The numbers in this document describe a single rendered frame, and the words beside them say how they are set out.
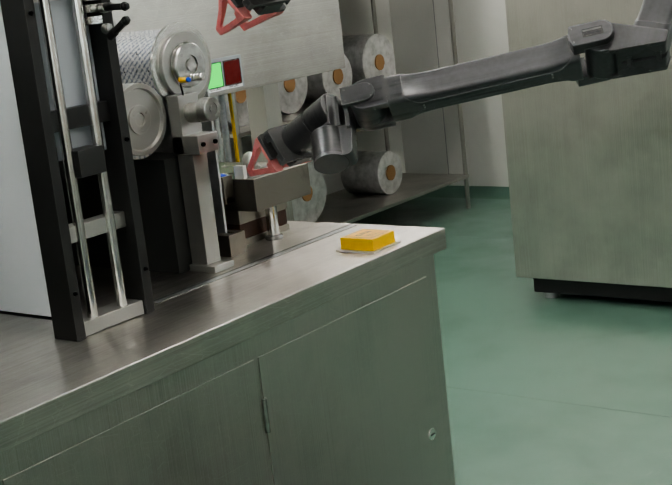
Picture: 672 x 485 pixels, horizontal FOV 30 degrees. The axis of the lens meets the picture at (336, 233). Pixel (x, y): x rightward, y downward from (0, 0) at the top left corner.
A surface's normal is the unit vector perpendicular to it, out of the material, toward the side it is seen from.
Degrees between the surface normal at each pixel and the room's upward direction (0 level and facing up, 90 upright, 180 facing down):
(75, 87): 90
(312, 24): 90
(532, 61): 51
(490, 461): 0
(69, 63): 90
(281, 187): 90
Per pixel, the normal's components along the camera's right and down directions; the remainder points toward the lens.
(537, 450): -0.11, -0.97
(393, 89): -0.25, -0.44
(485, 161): -0.59, 0.23
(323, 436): 0.80, 0.04
